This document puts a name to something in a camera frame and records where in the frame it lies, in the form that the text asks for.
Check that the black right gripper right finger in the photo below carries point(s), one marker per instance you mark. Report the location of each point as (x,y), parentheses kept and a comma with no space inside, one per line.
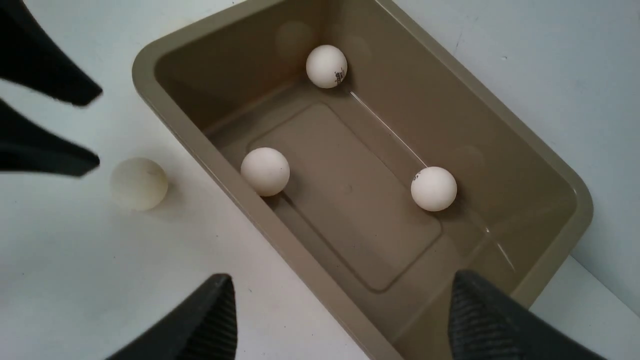
(484,323)

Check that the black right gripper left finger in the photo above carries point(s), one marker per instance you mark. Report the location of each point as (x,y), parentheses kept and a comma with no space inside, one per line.
(202,327)

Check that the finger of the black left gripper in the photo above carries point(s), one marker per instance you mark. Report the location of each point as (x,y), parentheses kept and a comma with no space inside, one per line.
(29,57)
(27,148)

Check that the plain white ball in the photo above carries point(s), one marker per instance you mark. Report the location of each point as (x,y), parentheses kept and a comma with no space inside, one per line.
(266,170)
(138,184)

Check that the white ball with red logo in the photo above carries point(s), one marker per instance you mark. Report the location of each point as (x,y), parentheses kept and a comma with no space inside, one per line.
(433,189)

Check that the tan plastic bin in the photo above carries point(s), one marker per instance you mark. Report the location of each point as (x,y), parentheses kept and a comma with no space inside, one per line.
(346,222)

